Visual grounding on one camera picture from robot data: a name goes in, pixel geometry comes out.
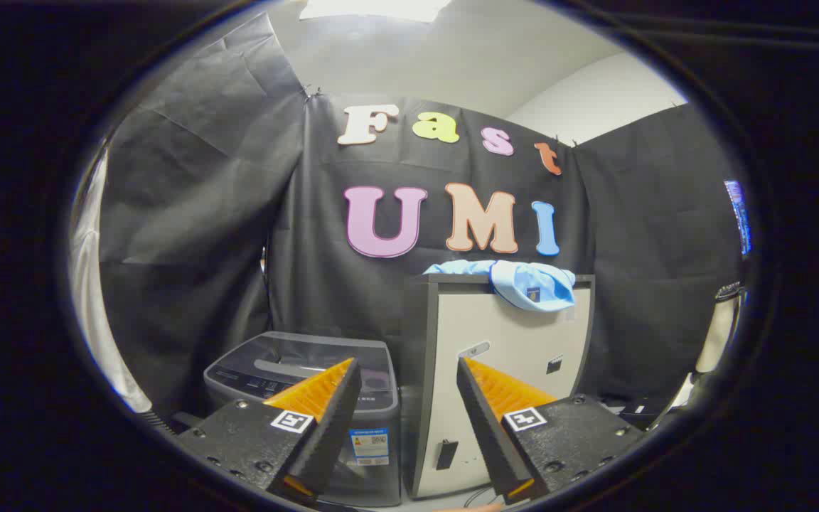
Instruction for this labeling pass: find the white pole with black band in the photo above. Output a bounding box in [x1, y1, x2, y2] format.
[694, 281, 744, 378]

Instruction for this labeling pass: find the light blue shirt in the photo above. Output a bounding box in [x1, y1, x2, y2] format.
[424, 259, 577, 312]

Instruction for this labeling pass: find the grey corrugated hose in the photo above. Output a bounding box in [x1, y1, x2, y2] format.
[141, 409, 183, 434]

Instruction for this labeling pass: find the grey and white cabinet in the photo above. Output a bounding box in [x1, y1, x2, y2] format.
[402, 274, 595, 500]

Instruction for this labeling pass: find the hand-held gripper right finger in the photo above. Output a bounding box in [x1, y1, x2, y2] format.
[456, 357, 646, 506]

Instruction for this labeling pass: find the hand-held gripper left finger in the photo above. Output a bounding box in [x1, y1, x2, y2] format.
[176, 358, 363, 500]

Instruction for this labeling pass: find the grey washing machine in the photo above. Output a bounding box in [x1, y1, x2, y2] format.
[203, 331, 402, 507]

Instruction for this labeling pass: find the blue lit monitor screen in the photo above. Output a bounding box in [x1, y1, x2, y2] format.
[724, 179, 751, 255]

